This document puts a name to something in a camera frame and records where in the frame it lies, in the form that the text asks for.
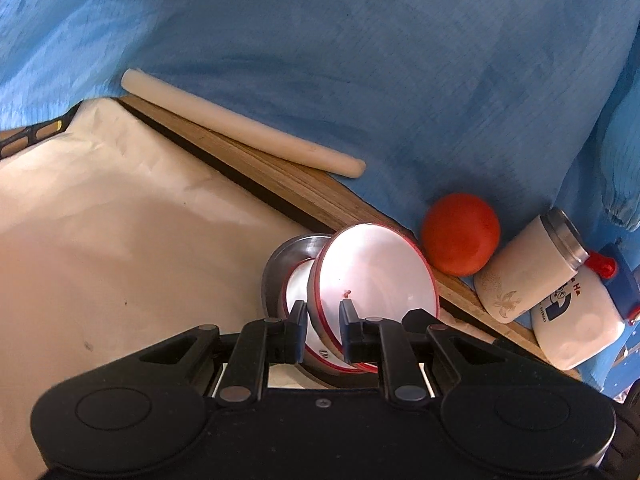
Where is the black strap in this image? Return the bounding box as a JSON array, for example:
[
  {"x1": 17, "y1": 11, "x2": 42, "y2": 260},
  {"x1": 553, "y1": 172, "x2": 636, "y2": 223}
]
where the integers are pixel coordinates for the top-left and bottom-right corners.
[{"x1": 0, "y1": 110, "x2": 76, "y2": 158}]

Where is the white bowl with red rim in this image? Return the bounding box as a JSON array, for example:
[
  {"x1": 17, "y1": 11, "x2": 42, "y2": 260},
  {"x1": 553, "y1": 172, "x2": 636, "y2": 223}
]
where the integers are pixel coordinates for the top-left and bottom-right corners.
[{"x1": 306, "y1": 223, "x2": 441, "y2": 375}]

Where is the white thermos cup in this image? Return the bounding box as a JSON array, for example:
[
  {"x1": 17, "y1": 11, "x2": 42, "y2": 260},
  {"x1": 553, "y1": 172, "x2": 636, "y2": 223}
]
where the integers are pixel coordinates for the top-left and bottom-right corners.
[{"x1": 473, "y1": 207, "x2": 591, "y2": 324}]

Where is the steel bowl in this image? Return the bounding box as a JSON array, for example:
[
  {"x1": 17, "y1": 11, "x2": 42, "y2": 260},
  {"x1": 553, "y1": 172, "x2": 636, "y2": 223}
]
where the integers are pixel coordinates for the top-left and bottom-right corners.
[{"x1": 260, "y1": 234, "x2": 381, "y2": 390}]

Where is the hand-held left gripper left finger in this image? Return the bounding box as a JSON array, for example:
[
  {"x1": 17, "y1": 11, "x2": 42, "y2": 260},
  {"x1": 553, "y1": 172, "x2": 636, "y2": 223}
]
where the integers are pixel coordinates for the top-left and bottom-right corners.
[{"x1": 135, "y1": 300, "x2": 308, "y2": 403}]

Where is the blue plastic object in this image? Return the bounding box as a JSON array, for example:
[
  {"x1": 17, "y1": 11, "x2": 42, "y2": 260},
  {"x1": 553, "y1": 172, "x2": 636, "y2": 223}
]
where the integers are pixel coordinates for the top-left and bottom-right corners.
[{"x1": 600, "y1": 242, "x2": 640, "y2": 322}]

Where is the wooden board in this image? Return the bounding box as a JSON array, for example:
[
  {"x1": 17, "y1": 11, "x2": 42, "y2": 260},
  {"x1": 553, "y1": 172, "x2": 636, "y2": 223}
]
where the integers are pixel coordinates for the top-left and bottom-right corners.
[{"x1": 117, "y1": 95, "x2": 583, "y2": 381}]

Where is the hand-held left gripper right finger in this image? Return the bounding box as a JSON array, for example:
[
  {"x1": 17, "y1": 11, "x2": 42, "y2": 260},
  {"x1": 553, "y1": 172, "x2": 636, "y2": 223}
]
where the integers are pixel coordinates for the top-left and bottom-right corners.
[{"x1": 339, "y1": 299, "x2": 501, "y2": 403}]

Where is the white plate with red rim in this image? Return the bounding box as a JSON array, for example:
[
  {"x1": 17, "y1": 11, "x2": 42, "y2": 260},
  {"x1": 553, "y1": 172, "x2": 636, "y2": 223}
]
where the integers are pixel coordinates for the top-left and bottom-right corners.
[{"x1": 277, "y1": 258, "x2": 351, "y2": 367}]

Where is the blue cloth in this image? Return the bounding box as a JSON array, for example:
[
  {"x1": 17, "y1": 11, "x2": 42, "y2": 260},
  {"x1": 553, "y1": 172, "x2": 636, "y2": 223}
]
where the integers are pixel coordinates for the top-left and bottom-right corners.
[{"x1": 0, "y1": 0, "x2": 640, "y2": 401}]

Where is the red tomato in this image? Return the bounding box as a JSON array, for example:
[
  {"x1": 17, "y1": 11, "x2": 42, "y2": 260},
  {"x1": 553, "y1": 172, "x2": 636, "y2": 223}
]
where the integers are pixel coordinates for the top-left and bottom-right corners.
[{"x1": 421, "y1": 192, "x2": 501, "y2": 277}]

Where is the wooden rolling pin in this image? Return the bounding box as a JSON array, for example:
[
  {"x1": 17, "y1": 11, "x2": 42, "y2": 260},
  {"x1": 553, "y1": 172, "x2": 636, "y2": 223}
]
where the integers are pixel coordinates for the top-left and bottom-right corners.
[{"x1": 121, "y1": 68, "x2": 367, "y2": 178}]

